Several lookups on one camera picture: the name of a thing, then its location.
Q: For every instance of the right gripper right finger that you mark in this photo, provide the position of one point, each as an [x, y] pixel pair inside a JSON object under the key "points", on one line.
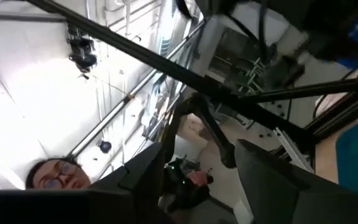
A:
{"points": [[266, 186]]}

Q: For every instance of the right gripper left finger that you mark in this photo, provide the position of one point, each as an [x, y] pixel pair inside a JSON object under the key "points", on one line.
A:
{"points": [[145, 174]]}

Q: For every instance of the black handheld control device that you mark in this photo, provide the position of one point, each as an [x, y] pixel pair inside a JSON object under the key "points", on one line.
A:
{"points": [[179, 189]]}

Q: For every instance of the person's hand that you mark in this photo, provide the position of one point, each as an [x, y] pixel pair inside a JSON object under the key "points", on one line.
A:
{"points": [[197, 178]]}

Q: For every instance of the person's head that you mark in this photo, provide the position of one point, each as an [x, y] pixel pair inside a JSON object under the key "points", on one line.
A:
{"points": [[70, 179]]}

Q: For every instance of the person's glasses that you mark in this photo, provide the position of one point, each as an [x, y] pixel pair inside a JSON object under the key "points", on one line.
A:
{"points": [[64, 169]]}

